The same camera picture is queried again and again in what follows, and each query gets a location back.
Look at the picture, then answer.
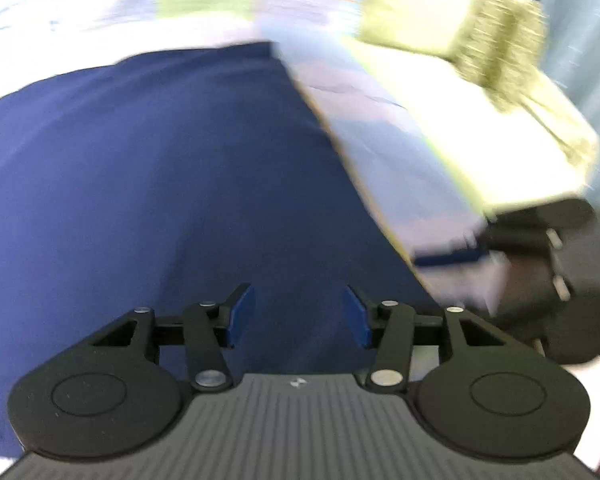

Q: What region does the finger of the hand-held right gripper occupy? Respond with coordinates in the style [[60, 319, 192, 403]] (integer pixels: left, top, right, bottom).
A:
[[412, 199, 599, 268]]

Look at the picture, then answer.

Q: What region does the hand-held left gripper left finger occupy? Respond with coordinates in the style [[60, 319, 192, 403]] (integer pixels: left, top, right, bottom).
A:
[[90, 284, 256, 392]]

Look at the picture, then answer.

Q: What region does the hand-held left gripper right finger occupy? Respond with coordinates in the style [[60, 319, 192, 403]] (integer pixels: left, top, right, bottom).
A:
[[345, 285, 511, 394]]

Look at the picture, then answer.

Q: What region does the navy blue cloth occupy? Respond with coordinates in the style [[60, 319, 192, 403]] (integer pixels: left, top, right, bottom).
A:
[[0, 42, 447, 461]]

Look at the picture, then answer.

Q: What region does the sofa with pale green cover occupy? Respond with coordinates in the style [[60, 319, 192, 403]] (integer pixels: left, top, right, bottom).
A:
[[352, 0, 600, 218]]

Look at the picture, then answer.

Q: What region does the checkered blue green sheet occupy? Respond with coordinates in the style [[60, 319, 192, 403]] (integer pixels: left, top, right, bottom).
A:
[[0, 0, 511, 313]]

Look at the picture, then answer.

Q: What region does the olive textured cloth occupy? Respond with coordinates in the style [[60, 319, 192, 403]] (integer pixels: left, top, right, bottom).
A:
[[452, 0, 548, 113]]

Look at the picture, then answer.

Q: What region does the light blue curtain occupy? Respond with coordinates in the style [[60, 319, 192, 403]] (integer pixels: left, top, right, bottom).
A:
[[525, 0, 600, 206]]

